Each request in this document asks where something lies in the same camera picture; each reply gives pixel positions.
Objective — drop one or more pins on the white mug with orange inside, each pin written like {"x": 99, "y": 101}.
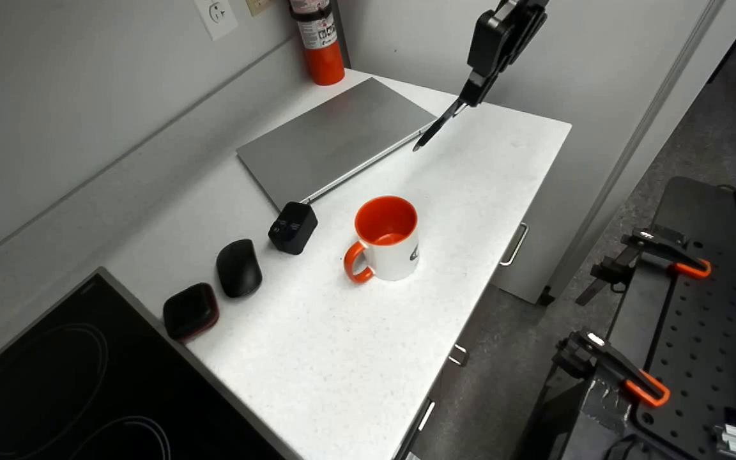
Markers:
{"x": 388, "y": 243}

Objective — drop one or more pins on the beige wall switch plate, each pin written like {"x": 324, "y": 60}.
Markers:
{"x": 258, "y": 6}

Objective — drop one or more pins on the black pen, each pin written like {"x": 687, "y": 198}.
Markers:
{"x": 435, "y": 129}

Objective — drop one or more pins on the black glass cooktop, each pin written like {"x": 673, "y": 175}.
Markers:
{"x": 69, "y": 385}

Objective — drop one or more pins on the black perforated work table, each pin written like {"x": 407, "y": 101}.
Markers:
{"x": 690, "y": 332}

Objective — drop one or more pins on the white wall outlet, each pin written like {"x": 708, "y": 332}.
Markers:
{"x": 216, "y": 15}

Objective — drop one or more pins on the black rounded case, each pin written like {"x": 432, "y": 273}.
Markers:
{"x": 190, "y": 309}

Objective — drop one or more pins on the red fire extinguisher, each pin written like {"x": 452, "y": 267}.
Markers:
{"x": 319, "y": 42}

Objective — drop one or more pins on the grey wall corner trim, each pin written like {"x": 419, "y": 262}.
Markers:
{"x": 639, "y": 137}

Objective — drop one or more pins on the black cylindrical object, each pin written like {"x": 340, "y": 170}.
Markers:
{"x": 237, "y": 268}

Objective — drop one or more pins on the grey closed laptop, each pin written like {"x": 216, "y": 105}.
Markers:
{"x": 332, "y": 142}

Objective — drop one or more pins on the black cube device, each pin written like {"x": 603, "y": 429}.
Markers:
{"x": 292, "y": 227}

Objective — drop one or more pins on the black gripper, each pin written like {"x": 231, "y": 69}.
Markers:
{"x": 504, "y": 38}

